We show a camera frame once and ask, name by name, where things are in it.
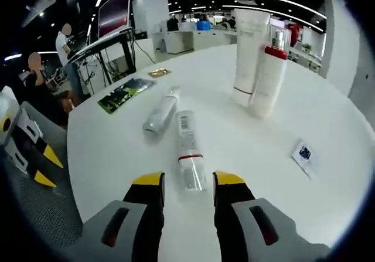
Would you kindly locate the white skincare tube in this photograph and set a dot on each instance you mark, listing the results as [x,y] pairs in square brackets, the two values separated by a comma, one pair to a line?
[249,54]

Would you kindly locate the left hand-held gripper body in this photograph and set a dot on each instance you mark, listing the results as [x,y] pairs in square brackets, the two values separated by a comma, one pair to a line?
[6,112]

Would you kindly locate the red collar pump skincare bottle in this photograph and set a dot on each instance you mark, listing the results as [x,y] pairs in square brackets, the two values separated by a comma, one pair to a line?
[269,83]

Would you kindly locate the green skincare mask packet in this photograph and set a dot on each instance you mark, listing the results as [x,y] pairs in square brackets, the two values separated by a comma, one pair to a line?
[126,95]

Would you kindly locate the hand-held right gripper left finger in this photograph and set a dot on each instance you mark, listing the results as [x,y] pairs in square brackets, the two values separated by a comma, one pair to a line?
[146,215]

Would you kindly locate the white skincare bottle clear cap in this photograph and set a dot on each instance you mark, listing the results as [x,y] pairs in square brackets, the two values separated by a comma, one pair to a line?
[189,144]

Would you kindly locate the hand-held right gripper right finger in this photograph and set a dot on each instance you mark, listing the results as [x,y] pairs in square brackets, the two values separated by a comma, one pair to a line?
[231,215]

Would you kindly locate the blue storage bin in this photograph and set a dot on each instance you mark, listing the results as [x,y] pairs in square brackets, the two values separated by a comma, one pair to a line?
[204,26]

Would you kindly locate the black frame standing desk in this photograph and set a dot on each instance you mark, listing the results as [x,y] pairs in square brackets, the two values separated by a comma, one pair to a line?
[129,57]

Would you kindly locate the gold skincare sachet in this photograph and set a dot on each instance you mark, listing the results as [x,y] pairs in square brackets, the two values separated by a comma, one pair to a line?
[159,73]

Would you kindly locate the white ceiling air conditioner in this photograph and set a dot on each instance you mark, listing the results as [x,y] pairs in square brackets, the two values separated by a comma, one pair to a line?
[39,7]

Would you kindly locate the white laptop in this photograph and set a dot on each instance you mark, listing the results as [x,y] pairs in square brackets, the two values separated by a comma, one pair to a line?
[114,13]

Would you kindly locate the white office counter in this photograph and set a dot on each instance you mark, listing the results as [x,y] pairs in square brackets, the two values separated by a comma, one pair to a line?
[181,40]

